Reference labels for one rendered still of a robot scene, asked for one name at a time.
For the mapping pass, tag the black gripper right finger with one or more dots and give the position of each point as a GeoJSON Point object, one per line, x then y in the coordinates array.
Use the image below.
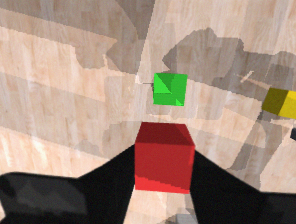
{"type": "Point", "coordinates": [218, 197]}

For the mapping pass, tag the red block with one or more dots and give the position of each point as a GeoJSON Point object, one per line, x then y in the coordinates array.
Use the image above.
{"type": "Point", "coordinates": [164, 157]}

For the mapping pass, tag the small yellow block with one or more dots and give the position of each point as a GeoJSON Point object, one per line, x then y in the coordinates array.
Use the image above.
{"type": "Point", "coordinates": [280, 102]}

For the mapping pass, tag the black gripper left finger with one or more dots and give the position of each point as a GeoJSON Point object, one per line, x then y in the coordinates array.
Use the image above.
{"type": "Point", "coordinates": [100, 196]}

